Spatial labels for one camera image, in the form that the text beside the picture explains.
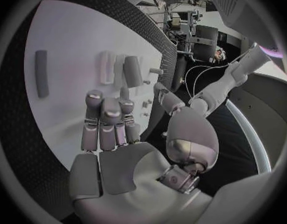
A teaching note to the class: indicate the metal equipment rack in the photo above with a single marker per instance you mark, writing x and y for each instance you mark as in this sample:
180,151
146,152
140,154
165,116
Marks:
178,22

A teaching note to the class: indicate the white task board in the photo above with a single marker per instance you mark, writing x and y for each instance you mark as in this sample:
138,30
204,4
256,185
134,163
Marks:
64,41

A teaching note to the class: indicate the grey peg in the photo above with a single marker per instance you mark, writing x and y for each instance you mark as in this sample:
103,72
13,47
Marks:
147,82
156,71

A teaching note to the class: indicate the long grey cylinder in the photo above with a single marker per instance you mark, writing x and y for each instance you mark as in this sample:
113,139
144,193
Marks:
42,73

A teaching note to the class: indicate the dark screen on stand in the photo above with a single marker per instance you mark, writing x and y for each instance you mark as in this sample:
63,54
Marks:
205,39

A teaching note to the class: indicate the glowing light bar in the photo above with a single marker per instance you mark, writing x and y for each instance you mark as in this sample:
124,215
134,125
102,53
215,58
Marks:
274,53

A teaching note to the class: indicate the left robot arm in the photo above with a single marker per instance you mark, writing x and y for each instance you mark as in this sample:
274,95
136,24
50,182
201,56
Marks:
232,78

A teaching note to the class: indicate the person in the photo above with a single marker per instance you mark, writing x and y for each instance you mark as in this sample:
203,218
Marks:
219,54

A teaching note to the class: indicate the grey block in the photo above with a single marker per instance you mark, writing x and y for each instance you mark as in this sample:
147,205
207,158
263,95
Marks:
133,71

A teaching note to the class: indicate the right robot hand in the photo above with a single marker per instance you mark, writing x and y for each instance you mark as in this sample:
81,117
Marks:
124,171

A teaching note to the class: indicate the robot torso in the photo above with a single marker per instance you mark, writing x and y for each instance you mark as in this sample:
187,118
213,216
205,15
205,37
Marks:
258,104

